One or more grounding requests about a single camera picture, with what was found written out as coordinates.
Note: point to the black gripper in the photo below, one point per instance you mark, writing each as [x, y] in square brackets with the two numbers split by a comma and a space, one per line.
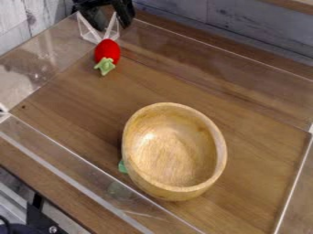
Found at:
[95, 16]

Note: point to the red plush strawberry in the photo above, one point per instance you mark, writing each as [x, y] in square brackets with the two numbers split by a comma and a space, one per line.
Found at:
[106, 56]

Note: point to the green object behind bowl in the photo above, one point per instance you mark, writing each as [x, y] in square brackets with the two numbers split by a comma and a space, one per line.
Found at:
[122, 167]

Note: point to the wooden bowl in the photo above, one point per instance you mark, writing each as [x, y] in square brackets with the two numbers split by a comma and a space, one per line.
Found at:
[173, 150]

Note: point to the black clamp with screw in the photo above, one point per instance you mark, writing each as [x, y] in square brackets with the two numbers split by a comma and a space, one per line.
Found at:
[40, 222]

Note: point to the clear acrylic barrier wall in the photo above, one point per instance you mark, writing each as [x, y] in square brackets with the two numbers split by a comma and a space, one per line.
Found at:
[67, 110]

